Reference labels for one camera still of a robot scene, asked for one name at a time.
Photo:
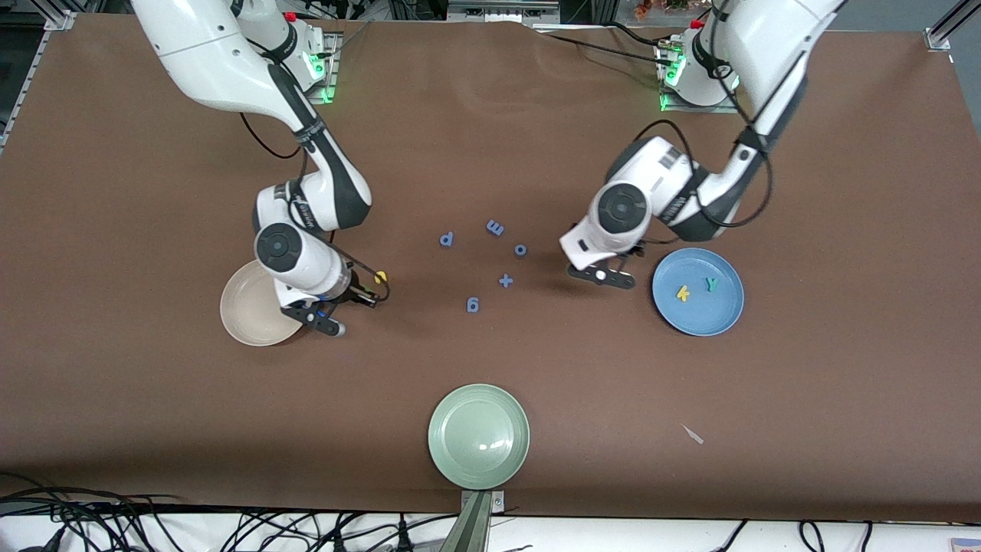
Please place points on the aluminium camera post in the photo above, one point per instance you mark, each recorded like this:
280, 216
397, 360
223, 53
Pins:
475, 521

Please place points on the orange flowers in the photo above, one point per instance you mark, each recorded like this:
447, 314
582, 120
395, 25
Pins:
659, 6

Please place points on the grey metal frame box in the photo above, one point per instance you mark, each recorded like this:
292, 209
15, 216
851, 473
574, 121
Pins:
502, 11

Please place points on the aluminium table frame rail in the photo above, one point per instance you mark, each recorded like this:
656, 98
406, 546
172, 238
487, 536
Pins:
23, 84
943, 34

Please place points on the small white paper scrap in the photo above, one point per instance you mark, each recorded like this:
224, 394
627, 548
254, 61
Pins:
693, 435

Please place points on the beige round plate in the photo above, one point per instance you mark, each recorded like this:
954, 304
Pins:
245, 314

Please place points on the blue round plate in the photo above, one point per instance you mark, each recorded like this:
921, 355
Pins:
705, 314

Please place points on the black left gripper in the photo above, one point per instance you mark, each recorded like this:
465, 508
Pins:
636, 249

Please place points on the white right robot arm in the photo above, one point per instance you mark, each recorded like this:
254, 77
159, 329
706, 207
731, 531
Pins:
214, 61

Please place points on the blue letter m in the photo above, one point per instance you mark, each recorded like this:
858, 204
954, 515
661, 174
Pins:
495, 228

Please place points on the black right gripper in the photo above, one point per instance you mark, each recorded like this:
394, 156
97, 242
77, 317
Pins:
354, 290

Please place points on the teal letter y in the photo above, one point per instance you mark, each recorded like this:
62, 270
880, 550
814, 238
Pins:
712, 284

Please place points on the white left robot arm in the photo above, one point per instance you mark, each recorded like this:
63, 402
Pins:
766, 46

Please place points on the brown table cover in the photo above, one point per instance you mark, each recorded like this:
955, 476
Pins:
490, 138

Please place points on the yellow letter k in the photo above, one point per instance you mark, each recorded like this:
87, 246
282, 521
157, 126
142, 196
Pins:
682, 293

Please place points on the green round plate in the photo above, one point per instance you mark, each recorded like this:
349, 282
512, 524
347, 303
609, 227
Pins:
478, 436

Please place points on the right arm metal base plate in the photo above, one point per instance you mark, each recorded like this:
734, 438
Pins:
335, 69

